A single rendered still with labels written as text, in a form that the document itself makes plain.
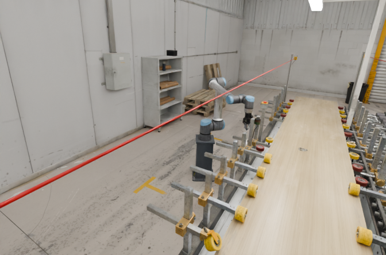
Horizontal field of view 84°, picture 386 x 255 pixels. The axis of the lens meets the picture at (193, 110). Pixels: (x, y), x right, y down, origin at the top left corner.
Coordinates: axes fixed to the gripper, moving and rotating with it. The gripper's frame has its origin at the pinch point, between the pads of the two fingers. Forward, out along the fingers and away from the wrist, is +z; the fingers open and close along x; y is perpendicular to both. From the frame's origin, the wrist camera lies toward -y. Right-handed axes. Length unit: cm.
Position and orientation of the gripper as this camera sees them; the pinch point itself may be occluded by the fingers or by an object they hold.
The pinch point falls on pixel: (246, 128)
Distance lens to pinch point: 243.9
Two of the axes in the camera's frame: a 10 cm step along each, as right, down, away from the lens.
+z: -0.4, 9.5, 3.0
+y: -5.0, 2.4, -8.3
